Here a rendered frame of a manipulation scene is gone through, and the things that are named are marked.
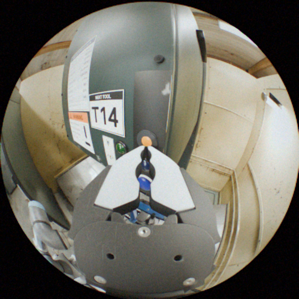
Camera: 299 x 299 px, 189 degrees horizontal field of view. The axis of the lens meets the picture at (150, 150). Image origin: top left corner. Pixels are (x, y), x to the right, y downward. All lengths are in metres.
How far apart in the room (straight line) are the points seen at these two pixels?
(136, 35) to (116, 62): 0.05
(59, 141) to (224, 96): 1.92
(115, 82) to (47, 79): 1.30
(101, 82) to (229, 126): 1.16
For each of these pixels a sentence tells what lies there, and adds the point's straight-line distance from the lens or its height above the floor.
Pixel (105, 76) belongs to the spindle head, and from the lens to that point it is 0.18.
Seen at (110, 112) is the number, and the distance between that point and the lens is 0.16.
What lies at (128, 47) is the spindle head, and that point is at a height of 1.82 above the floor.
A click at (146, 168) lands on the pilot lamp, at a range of 0.15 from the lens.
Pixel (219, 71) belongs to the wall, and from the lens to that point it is 1.21.
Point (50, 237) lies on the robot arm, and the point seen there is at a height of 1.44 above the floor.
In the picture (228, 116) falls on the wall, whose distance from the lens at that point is 1.17.
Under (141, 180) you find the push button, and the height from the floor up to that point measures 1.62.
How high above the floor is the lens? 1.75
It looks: 33 degrees down
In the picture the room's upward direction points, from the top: 4 degrees clockwise
